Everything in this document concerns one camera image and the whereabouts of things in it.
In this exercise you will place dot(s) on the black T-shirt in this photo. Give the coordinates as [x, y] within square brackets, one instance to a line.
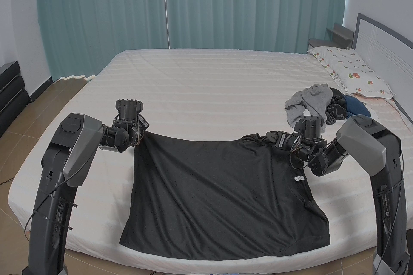
[219, 196]

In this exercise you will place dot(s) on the pile of clothes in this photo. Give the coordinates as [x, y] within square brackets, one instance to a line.
[317, 98]

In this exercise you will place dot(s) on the white printed pillow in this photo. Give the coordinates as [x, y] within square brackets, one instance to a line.
[351, 70]

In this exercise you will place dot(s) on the bed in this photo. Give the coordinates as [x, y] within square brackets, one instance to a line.
[193, 90]

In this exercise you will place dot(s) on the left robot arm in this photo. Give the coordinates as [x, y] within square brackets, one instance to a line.
[77, 144]

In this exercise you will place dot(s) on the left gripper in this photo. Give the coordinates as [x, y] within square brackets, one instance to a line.
[138, 133]

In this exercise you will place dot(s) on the grey bedside table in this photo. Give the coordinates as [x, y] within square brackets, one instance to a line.
[338, 33]

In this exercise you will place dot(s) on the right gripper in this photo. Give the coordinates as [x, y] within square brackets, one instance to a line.
[290, 141]

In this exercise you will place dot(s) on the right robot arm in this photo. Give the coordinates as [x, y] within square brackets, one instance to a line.
[361, 141]

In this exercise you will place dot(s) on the black chest of drawers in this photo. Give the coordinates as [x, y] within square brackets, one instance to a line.
[11, 93]

